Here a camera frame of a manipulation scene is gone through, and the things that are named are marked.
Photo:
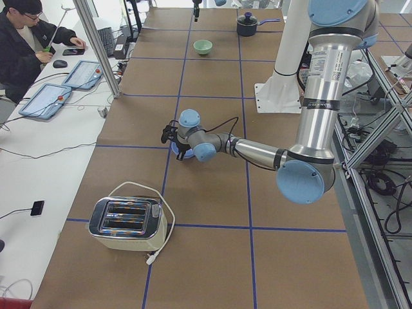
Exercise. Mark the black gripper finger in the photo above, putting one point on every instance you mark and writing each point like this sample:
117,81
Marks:
196,11

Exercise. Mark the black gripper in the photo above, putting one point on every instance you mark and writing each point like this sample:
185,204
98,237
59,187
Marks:
181,145

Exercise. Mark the blue bowl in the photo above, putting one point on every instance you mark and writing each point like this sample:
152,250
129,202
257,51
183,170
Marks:
189,153

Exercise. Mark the green bowl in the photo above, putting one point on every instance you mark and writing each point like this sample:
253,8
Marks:
202,46

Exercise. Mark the dark blue saucepan with lid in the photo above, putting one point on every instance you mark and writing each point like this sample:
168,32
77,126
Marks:
247,24

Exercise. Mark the cream silver toaster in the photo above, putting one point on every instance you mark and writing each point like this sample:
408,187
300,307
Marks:
129,223

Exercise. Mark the black keyboard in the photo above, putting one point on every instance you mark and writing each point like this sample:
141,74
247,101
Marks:
107,40

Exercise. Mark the far blue teach pendant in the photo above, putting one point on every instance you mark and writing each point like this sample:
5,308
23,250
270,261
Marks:
84,75

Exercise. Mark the blue teach pendant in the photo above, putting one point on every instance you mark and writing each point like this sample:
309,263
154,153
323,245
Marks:
84,75
46,102

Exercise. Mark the black smartphone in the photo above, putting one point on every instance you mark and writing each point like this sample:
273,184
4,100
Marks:
73,51

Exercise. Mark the near blue teach pendant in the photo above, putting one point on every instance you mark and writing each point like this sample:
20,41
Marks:
46,102

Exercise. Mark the black computer mouse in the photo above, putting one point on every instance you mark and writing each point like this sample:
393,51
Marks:
60,64

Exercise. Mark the small black box on desk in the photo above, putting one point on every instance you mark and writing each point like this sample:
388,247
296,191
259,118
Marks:
37,208

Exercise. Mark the seated person in black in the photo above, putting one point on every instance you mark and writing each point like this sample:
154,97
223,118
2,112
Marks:
24,38

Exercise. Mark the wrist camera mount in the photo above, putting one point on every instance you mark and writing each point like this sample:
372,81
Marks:
169,132

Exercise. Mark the aluminium frame post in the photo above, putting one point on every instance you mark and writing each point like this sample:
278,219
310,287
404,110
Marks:
87,21

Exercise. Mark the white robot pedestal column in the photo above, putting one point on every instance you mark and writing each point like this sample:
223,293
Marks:
280,93

